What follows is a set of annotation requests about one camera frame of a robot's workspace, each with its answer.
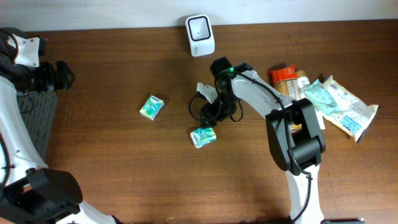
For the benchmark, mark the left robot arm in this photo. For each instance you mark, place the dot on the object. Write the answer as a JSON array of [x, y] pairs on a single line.
[[31, 192]]

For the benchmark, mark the white barcode scanner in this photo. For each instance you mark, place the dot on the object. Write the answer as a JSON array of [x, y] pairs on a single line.
[[200, 35]]

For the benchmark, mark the grey plastic mesh basket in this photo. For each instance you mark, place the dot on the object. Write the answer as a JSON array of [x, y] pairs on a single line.
[[38, 111]]

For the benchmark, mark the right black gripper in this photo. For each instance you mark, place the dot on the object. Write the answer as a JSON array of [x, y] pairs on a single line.
[[210, 116]]

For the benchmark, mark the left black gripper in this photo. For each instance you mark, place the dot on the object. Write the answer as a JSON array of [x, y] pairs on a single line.
[[56, 75]]

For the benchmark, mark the white bamboo print tube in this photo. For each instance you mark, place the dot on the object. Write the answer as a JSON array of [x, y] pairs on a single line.
[[303, 82]]

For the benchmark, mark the orange spaghetti packet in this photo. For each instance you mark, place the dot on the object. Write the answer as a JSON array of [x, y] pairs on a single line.
[[285, 82]]

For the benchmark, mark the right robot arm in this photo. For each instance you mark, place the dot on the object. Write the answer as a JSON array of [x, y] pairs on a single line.
[[296, 142]]

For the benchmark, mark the teal tissue pack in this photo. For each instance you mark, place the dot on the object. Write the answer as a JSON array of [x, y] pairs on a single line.
[[151, 107], [201, 137]]

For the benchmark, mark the teal wet wipes pack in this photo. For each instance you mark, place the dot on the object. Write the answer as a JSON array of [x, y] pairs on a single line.
[[321, 98]]

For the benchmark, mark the cream snack bag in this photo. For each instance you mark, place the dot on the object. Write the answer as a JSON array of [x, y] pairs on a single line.
[[347, 111]]

